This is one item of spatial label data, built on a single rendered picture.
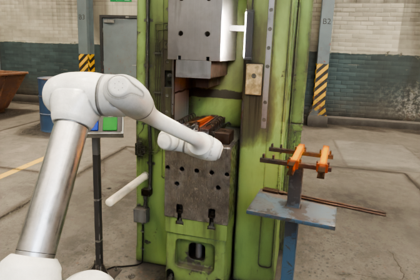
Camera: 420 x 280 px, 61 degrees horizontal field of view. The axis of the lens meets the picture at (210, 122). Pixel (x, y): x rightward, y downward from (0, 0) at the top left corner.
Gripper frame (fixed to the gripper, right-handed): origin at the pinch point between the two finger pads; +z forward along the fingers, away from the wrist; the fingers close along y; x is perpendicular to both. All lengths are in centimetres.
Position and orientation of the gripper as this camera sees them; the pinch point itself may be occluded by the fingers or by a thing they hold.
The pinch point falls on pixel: (192, 125)
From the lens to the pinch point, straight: 195.5
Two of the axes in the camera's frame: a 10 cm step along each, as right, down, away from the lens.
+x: 0.4, -9.8, -1.8
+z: 2.6, -1.6, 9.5
